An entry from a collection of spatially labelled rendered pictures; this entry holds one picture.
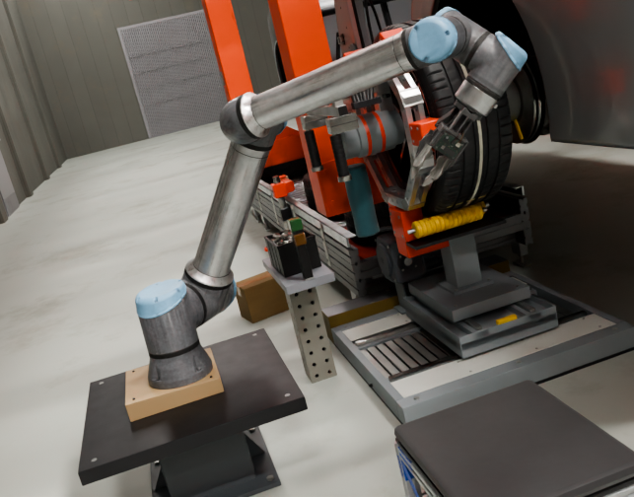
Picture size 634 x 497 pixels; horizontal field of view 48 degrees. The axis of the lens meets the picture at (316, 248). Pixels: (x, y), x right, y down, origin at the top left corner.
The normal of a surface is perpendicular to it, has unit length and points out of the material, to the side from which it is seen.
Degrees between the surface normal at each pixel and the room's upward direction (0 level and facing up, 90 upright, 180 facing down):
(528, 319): 90
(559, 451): 0
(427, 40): 87
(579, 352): 90
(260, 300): 90
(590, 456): 0
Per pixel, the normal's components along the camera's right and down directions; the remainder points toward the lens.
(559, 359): 0.26, 0.20
